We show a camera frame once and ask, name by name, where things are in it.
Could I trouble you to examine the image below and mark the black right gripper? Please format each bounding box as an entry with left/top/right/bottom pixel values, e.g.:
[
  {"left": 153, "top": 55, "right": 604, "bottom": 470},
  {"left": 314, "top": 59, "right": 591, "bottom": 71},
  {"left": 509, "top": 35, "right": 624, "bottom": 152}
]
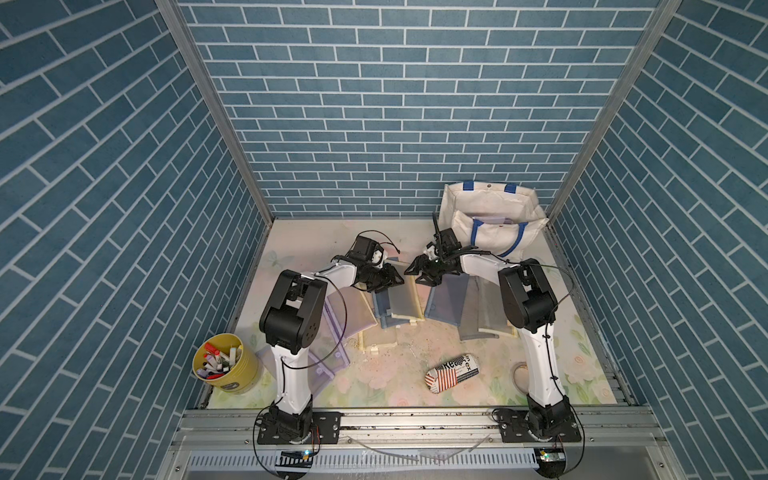
[{"left": 404, "top": 256, "right": 448, "bottom": 289}]

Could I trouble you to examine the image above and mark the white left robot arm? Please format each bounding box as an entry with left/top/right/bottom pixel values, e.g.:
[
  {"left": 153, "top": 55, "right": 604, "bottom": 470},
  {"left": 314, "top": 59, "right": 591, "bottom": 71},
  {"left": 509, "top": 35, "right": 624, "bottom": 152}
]
[{"left": 259, "top": 235, "right": 404, "bottom": 420}]

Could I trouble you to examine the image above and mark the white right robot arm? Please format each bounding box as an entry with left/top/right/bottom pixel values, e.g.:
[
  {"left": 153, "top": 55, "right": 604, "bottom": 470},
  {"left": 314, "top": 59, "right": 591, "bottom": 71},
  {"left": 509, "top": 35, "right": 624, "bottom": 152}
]
[{"left": 405, "top": 229, "right": 572, "bottom": 428}]

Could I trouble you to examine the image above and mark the blue mesh pouch centre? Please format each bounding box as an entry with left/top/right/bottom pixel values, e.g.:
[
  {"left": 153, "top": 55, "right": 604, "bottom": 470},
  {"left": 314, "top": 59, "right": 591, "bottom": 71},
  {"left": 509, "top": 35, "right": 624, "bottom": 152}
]
[{"left": 373, "top": 286, "right": 417, "bottom": 329}]

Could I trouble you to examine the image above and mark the yellow mesh pouch centre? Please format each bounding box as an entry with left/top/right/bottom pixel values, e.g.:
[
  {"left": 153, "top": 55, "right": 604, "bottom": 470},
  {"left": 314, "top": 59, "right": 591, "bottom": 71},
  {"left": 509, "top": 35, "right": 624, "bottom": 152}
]
[{"left": 385, "top": 260, "right": 425, "bottom": 323}]

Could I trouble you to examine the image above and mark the purple mesh pouch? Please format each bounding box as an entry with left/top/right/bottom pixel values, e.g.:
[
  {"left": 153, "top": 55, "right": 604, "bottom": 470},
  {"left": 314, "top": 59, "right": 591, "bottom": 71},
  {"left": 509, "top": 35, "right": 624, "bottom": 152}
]
[
  {"left": 256, "top": 345, "right": 335, "bottom": 397},
  {"left": 325, "top": 287, "right": 378, "bottom": 339},
  {"left": 310, "top": 313, "right": 349, "bottom": 376}
]

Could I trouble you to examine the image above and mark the cream yellow pouch bottom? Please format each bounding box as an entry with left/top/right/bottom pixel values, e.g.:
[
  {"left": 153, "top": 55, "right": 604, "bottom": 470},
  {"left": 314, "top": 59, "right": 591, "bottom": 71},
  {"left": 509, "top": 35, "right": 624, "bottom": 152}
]
[{"left": 357, "top": 326, "right": 398, "bottom": 355}]

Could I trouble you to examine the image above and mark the white canvas tote bag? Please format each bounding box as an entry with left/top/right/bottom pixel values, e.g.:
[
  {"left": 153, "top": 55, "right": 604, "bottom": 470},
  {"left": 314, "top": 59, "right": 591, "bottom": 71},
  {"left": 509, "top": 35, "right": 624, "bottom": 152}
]
[{"left": 438, "top": 181, "right": 549, "bottom": 261}]

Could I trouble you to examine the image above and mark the purple mesh pouch lower left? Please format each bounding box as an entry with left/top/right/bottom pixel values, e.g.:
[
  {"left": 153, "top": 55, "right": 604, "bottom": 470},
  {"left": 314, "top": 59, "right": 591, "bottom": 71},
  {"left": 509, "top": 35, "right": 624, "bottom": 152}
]
[{"left": 310, "top": 313, "right": 349, "bottom": 376}]

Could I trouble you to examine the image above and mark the purple mesh pouch bottom left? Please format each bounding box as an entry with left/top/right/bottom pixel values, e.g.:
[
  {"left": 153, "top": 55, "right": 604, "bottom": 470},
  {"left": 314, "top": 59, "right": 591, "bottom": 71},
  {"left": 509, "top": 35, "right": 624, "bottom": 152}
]
[{"left": 256, "top": 345, "right": 335, "bottom": 397}]

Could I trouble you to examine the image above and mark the crushed striped drink can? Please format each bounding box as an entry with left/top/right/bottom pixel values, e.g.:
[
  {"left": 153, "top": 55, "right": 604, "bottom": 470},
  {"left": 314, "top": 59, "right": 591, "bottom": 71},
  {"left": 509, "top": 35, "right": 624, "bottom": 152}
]
[{"left": 424, "top": 353, "right": 479, "bottom": 394}]

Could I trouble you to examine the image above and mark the brown tape roll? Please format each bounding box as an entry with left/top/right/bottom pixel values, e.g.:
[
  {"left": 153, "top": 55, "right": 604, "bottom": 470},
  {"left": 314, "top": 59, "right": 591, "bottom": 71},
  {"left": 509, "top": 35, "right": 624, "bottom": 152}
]
[{"left": 511, "top": 362, "right": 530, "bottom": 395}]

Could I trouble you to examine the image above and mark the yellow bowl with items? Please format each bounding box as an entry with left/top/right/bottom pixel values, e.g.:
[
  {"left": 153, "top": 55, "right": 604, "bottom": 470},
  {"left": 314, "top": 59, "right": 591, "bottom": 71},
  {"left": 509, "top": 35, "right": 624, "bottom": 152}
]
[{"left": 192, "top": 333, "right": 261, "bottom": 394}]

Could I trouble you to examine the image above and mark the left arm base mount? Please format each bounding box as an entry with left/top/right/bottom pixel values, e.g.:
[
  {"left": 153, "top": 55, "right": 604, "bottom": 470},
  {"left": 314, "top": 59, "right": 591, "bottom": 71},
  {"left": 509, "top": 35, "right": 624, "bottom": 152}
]
[{"left": 256, "top": 408, "right": 342, "bottom": 445}]

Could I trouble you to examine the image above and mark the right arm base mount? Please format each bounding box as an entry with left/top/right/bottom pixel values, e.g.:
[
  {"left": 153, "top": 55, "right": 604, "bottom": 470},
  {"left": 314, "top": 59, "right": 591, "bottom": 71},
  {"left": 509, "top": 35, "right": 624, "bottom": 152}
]
[{"left": 491, "top": 408, "right": 583, "bottom": 443}]

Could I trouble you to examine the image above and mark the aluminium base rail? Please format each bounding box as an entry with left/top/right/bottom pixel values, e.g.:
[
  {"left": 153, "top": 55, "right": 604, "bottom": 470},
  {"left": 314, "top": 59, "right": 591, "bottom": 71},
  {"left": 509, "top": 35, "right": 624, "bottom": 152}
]
[{"left": 159, "top": 406, "right": 684, "bottom": 479}]

